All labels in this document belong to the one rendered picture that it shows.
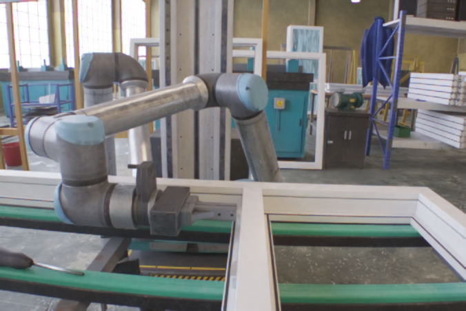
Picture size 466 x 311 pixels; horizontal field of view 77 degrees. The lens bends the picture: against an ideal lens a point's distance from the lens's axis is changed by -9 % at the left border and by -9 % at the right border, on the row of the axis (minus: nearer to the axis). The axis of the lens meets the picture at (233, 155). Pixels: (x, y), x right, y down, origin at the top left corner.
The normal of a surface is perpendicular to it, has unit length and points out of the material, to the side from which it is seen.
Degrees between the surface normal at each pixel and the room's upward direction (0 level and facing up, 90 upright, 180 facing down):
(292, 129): 90
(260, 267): 0
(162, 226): 90
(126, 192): 28
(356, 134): 90
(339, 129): 90
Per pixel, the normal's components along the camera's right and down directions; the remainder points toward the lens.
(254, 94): 0.78, 0.07
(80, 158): 0.32, 0.25
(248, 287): 0.02, -0.97
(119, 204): -0.04, -0.25
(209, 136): 0.00, 0.25
